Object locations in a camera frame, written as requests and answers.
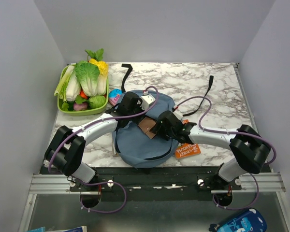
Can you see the orange treehouse story book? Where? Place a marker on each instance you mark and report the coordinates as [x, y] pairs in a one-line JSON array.
[[187, 150]]

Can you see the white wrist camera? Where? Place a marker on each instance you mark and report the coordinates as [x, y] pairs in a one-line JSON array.
[[177, 112], [146, 101]]

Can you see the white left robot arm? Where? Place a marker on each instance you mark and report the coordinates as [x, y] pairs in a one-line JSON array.
[[66, 149]]

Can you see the blue book at bottom edge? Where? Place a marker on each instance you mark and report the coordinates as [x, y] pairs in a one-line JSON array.
[[77, 229]]

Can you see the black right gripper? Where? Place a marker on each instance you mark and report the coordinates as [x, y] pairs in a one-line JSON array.
[[158, 130]]

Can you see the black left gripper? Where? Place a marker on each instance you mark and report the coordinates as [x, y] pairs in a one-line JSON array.
[[138, 105]]

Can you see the green leaf napa cabbage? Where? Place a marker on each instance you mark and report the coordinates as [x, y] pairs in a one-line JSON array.
[[87, 75]]

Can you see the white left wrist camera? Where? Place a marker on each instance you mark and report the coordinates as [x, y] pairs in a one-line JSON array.
[[146, 101]]

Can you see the white green leek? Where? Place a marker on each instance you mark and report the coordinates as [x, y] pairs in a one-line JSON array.
[[60, 90]]

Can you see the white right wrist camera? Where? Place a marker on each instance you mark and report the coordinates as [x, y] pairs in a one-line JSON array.
[[177, 112]]

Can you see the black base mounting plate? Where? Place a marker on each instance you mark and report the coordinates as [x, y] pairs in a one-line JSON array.
[[115, 184]]

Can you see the purple onion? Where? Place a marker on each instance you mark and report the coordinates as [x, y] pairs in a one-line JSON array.
[[80, 107]]

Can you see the orange book under backpack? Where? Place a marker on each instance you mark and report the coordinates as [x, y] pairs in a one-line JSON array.
[[114, 152]]

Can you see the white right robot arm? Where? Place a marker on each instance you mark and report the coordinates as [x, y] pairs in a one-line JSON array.
[[249, 149]]

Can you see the aluminium rail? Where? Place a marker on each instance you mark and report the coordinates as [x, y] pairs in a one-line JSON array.
[[50, 184]]

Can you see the pink cartoon pencil case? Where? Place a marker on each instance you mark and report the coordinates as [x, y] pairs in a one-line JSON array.
[[114, 95]]

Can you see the blue shark pencil case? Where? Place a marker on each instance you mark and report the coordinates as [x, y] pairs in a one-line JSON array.
[[249, 220]]

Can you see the round green cabbage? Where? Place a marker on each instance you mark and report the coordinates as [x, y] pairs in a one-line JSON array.
[[97, 101]]

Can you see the blue student backpack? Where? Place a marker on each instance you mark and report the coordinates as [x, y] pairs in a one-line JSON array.
[[135, 148]]

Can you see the yellow leaf napa cabbage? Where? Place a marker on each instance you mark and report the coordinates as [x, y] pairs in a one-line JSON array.
[[96, 58]]

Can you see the orange carrot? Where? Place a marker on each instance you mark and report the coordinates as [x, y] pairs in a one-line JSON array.
[[83, 95]]

